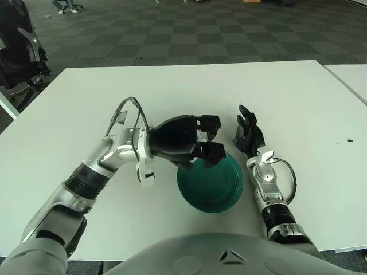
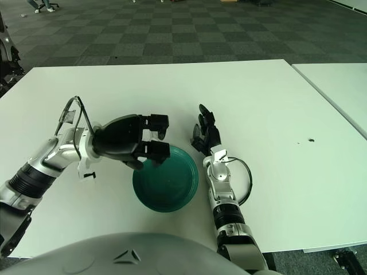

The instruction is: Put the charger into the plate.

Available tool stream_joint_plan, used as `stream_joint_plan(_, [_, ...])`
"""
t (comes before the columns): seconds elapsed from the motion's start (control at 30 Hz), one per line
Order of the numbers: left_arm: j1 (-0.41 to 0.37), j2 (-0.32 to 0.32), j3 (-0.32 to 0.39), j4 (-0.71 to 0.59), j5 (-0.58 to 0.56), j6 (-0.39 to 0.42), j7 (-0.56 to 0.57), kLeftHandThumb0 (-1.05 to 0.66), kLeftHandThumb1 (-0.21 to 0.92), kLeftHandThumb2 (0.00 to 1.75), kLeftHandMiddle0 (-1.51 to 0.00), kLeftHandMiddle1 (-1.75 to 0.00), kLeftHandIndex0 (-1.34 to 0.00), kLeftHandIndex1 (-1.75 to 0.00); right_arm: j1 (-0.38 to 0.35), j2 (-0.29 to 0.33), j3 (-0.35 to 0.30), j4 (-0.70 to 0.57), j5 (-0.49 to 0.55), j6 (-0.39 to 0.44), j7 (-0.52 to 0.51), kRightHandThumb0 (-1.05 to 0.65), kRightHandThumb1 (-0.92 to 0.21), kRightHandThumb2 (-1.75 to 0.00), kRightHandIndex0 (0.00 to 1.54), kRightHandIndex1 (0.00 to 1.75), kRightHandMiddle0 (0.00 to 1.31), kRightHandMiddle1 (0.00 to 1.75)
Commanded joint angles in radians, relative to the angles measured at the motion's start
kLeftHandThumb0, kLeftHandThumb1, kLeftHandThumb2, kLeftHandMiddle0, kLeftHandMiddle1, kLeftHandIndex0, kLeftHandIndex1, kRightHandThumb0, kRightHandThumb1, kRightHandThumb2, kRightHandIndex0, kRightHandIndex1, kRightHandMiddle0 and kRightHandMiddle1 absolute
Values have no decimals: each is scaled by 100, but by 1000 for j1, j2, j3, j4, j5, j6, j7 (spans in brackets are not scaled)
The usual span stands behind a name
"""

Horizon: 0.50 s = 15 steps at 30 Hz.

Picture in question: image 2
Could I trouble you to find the black table foot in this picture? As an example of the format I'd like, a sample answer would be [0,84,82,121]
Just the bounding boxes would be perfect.
[332,248,359,272]

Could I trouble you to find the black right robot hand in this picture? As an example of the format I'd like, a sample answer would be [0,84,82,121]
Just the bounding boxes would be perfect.
[190,103,223,157]

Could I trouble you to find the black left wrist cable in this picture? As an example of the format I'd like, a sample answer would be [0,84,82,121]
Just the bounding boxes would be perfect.
[56,96,97,161]

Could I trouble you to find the black office chair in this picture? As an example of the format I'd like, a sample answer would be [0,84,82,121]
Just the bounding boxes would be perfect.
[0,11,24,92]

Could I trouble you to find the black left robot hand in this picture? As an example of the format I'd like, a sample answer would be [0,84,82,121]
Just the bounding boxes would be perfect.
[92,113,172,172]

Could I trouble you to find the grey robot torso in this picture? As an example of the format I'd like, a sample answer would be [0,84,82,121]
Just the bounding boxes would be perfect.
[0,231,283,275]

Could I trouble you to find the green round plate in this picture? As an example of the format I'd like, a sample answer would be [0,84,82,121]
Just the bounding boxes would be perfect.
[132,145,200,213]

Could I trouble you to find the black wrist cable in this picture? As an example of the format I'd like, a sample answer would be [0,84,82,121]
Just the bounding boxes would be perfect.
[225,156,253,206]
[56,96,97,161]

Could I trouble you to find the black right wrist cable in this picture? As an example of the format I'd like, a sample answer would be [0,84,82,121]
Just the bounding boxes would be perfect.
[225,156,253,206]

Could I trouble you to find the seated person in jeans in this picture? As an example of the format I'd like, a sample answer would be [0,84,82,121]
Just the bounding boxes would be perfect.
[27,0,55,14]

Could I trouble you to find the white rectangular table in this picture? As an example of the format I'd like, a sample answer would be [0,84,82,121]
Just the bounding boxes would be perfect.
[291,62,367,138]

